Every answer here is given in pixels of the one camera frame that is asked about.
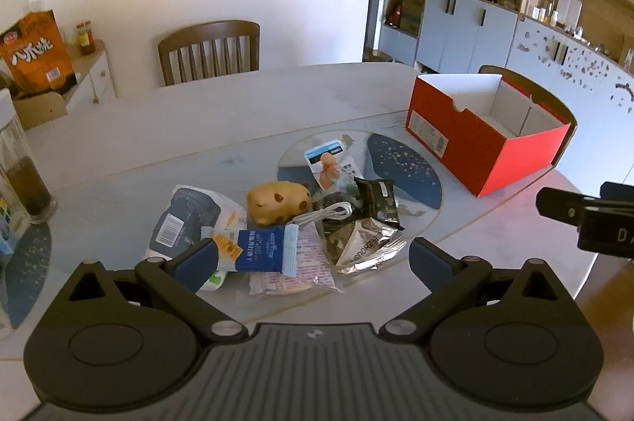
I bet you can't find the dark plastic packet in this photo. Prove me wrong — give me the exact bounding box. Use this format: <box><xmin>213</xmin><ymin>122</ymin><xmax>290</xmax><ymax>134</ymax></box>
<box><xmin>311</xmin><ymin>189</ymin><xmax>362</xmax><ymax>218</ymax></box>

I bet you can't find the white side cabinet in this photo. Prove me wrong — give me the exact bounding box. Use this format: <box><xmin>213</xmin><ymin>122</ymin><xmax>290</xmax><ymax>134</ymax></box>
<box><xmin>25</xmin><ymin>39</ymin><xmax>117</xmax><ymax>115</ymax></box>

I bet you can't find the wooden slat-back chair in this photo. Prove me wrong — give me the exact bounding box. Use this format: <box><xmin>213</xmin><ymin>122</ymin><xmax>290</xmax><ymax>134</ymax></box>
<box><xmin>478</xmin><ymin>65</ymin><xmax>578</xmax><ymax>139</ymax></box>
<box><xmin>157</xmin><ymin>21</ymin><xmax>261</xmax><ymax>87</ymax></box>

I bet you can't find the white desktop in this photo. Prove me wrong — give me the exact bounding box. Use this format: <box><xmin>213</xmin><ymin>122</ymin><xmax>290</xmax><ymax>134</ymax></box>
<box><xmin>0</xmin><ymin>63</ymin><xmax>600</xmax><ymax>421</ymax></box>

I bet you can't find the white plastic container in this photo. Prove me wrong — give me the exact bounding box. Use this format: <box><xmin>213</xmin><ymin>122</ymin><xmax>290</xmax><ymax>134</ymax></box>
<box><xmin>557</xmin><ymin>0</ymin><xmax>582</xmax><ymax>28</ymax></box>

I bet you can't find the orange snack bag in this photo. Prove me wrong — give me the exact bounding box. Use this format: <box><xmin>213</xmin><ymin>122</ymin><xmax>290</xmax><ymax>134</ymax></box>
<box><xmin>0</xmin><ymin>10</ymin><xmax>76</xmax><ymax>94</ymax></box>

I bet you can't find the red sauce bottle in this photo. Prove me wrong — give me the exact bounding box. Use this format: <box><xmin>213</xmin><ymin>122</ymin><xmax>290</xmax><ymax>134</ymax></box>
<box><xmin>76</xmin><ymin>21</ymin><xmax>97</xmax><ymax>55</ymax></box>

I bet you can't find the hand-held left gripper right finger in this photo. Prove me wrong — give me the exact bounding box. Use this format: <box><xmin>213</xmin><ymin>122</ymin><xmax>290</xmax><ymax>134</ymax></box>
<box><xmin>379</xmin><ymin>237</ymin><xmax>570</xmax><ymax>343</ymax></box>

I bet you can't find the printed cardboard box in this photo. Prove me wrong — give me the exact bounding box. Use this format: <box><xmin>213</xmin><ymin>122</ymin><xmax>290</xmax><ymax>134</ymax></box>
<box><xmin>400</xmin><ymin>0</ymin><xmax>426</xmax><ymax>36</ymax></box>

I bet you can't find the red cardboard box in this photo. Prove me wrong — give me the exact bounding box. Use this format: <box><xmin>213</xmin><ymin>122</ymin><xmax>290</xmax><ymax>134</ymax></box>
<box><xmin>405</xmin><ymin>73</ymin><xmax>572</xmax><ymax>199</ymax></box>

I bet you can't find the black snack packet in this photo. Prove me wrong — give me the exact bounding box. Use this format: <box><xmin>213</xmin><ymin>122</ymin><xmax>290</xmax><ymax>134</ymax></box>
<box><xmin>353</xmin><ymin>176</ymin><xmax>403</xmax><ymax>230</ymax></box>

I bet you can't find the white cable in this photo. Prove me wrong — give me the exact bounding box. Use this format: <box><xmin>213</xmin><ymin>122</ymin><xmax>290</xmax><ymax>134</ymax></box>
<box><xmin>286</xmin><ymin>202</ymin><xmax>353</xmax><ymax>228</ymax></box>

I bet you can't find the white blue plastic bag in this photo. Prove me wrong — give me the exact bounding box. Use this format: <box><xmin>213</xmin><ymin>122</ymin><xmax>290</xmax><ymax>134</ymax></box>
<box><xmin>145</xmin><ymin>184</ymin><xmax>248</xmax><ymax>292</ymax></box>

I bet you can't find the glass jar with dark liquid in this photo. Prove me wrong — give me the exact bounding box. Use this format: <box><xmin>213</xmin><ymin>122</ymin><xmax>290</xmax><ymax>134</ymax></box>
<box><xmin>0</xmin><ymin>88</ymin><xmax>56</xmax><ymax>224</ymax></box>

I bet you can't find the silver foil packet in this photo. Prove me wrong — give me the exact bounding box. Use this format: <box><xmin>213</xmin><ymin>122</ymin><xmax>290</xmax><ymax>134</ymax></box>
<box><xmin>323</xmin><ymin>218</ymin><xmax>408</xmax><ymax>274</ymax></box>

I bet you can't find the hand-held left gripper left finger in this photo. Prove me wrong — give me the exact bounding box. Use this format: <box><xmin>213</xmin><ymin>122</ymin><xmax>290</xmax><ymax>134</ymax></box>
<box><xmin>59</xmin><ymin>239</ymin><xmax>248</xmax><ymax>343</ymax></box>

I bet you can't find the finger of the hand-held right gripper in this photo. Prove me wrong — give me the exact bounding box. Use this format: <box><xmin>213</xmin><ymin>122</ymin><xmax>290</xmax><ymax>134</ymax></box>
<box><xmin>536</xmin><ymin>187</ymin><xmax>598</xmax><ymax>228</ymax></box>

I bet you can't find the blue white snack packet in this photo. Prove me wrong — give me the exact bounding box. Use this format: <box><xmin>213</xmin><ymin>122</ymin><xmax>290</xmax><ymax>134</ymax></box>
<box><xmin>303</xmin><ymin>141</ymin><xmax>358</xmax><ymax>193</ymax></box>

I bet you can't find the white wooden wall cabinet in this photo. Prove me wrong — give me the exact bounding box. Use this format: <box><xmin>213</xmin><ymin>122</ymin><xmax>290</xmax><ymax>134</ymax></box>
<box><xmin>364</xmin><ymin>0</ymin><xmax>634</xmax><ymax>184</ymax></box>

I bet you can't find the blue packet with orange label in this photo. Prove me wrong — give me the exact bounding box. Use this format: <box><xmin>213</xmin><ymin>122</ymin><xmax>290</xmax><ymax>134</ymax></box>
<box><xmin>213</xmin><ymin>224</ymin><xmax>300</xmax><ymax>277</ymax></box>

